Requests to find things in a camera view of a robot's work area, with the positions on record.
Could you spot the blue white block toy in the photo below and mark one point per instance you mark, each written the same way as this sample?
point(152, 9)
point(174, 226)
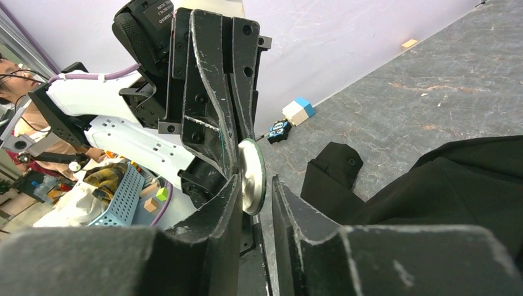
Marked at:
point(298, 111)

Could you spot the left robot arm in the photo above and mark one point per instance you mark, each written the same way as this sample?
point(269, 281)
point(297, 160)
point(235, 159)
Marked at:
point(88, 109)

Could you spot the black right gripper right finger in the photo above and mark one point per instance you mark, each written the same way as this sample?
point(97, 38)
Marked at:
point(317, 256)

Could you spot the black garment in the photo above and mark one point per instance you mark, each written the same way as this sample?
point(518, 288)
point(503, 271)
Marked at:
point(475, 181)

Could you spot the lime green small cube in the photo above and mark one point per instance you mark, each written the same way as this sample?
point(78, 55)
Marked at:
point(162, 194)

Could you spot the white round brooch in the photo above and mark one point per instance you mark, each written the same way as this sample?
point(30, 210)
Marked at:
point(253, 176)

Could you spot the person behind the cell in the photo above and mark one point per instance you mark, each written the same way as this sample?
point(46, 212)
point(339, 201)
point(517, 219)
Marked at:
point(15, 84)

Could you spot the blue monster card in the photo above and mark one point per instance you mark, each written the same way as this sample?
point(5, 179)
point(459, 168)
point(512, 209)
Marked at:
point(279, 131)

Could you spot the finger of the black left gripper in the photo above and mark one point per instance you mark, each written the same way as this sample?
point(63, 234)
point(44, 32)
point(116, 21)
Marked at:
point(244, 39)
point(208, 129)

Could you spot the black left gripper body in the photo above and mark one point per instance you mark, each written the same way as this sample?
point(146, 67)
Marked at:
point(157, 37)

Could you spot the blue perforated basket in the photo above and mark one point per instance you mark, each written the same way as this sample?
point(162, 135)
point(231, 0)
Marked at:
point(121, 208)

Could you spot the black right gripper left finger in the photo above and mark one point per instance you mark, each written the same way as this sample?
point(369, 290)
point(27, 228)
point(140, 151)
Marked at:
point(198, 256)

